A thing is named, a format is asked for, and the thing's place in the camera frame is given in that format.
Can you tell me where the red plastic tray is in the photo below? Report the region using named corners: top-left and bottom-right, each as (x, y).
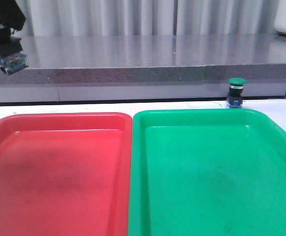
top-left (0, 113), bottom-right (132, 236)

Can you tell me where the green plastic tray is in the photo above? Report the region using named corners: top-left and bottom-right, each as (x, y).
top-left (128, 109), bottom-right (286, 236)

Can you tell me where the green mushroom push button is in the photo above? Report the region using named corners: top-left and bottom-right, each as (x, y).
top-left (226, 77), bottom-right (247, 108)

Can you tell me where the red mushroom push button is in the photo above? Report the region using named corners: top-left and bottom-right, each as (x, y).
top-left (0, 18), bottom-right (29, 75)

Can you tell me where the grey stone counter slab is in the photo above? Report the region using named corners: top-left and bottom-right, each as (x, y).
top-left (0, 34), bottom-right (286, 85)

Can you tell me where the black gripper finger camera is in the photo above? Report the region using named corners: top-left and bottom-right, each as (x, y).
top-left (0, 0), bottom-right (26, 31)

